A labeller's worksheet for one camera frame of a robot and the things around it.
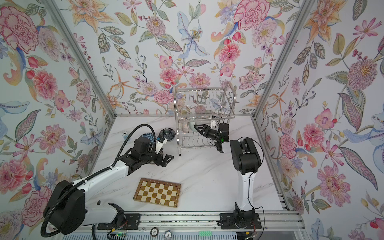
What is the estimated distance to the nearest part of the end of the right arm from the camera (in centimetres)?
82

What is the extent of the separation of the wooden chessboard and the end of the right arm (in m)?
0.32

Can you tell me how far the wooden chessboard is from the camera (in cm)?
80
